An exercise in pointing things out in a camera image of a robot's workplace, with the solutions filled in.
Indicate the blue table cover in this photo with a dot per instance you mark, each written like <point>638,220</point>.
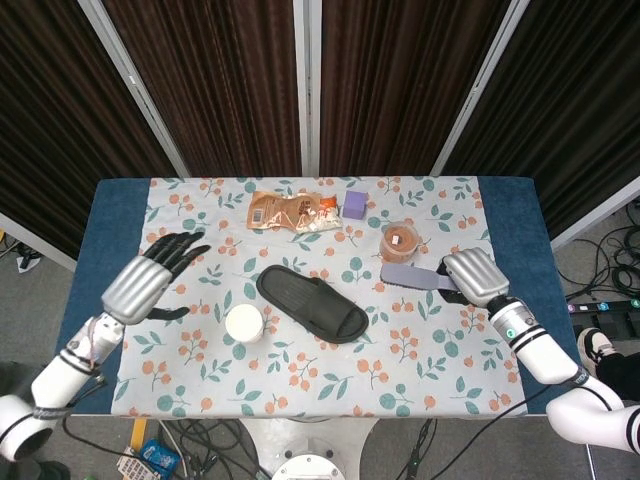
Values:
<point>110,225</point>

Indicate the purple foam cube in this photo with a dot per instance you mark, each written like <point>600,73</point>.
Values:
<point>355,205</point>

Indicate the clear jar of rubber bands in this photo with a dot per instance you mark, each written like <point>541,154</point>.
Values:
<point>397,245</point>

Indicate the white paper cup stack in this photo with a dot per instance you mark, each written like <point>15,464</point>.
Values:
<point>244,322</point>

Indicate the white sneaker with black trim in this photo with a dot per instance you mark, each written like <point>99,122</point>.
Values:
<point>592,345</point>

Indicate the black trouser leg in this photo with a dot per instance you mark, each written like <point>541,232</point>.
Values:
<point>622,372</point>

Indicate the floral fruit print tablecloth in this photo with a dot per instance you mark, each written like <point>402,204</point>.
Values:
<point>320,380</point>

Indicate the blue snack packet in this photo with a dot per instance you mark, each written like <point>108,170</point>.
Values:
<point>159,456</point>

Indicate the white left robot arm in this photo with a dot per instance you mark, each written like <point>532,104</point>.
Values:
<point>55,385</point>

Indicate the colourful printed card box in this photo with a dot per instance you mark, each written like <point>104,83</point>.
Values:
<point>132,465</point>

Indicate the brown snack packet with barcode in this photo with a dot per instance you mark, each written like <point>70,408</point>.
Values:
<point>280,210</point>

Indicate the dark brown partition screen panel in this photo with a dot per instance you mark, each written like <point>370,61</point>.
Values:
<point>575,100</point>
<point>50,125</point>
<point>225,75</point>
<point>400,75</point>

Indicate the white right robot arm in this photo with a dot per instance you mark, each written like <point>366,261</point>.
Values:
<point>545,355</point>

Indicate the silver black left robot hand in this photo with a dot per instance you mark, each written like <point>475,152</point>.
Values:
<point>135,290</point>

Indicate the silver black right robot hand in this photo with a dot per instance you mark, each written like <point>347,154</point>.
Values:
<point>475,275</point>

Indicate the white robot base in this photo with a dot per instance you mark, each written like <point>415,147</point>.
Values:
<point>310,465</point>

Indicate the white and orange pouch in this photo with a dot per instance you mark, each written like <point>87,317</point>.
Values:
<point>325,220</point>

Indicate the black rubber slipper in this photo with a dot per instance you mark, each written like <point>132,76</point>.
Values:
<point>300,295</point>

